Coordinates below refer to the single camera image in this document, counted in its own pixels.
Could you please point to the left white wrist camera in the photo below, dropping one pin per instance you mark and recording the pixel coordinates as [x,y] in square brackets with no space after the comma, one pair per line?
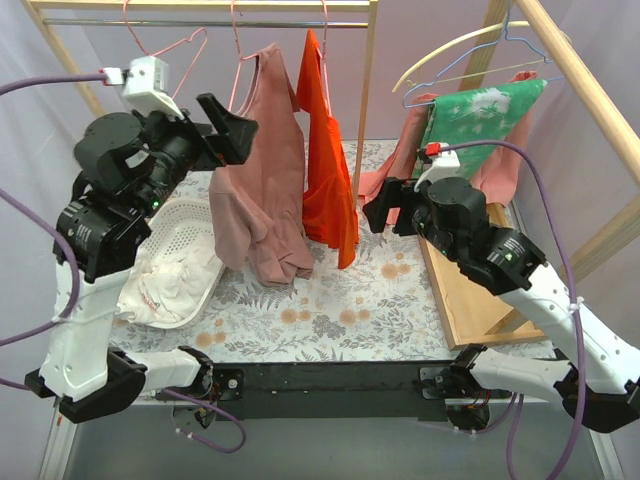
[144,86]

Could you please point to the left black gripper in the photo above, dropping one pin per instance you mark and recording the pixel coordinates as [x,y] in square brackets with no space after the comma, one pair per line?
[211,143]

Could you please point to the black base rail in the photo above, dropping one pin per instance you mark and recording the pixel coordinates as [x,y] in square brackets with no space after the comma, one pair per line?
[335,390]

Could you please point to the blue wire hanger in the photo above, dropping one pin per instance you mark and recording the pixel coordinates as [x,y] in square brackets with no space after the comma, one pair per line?
[470,68]

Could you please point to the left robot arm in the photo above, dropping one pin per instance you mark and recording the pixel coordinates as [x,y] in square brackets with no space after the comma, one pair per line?
[96,248]

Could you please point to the wooden clothes rack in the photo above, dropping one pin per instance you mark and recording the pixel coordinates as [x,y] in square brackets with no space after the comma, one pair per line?
[586,182]
[203,9]

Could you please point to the white laundry basket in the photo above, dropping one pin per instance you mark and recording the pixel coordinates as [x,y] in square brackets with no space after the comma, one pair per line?
[175,225]

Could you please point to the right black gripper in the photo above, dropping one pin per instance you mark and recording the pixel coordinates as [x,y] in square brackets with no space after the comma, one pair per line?
[403,207]

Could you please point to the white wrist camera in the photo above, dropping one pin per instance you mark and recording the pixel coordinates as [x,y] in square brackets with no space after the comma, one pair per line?
[439,162]
[144,86]

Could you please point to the left wooden clothes rack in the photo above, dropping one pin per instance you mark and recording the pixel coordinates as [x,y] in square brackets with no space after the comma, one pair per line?
[203,9]

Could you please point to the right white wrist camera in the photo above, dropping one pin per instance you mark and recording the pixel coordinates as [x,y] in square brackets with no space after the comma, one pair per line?
[439,162]

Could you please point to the white garment in basket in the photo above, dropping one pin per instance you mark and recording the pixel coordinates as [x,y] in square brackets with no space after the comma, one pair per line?
[169,289]

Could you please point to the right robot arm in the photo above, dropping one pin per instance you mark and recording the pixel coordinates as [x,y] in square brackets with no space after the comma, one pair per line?
[597,379]

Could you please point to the orange t-shirt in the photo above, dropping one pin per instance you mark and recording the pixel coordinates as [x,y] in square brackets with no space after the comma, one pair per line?
[329,216]

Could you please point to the floral table cloth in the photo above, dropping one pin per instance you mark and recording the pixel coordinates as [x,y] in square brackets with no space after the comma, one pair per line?
[380,308]

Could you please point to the right wooden clothes rack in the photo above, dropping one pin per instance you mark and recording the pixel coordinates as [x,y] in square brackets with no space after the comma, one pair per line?
[586,182]

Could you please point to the pink hanger holding orange shirt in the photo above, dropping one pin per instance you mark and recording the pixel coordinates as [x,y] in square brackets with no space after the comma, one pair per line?
[322,52]

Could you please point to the green tie-dye garment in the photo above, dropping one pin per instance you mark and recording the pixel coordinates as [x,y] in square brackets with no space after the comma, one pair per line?
[501,112]

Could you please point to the dusty pink graphic t-shirt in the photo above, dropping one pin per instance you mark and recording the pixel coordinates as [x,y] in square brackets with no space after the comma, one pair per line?
[256,208]

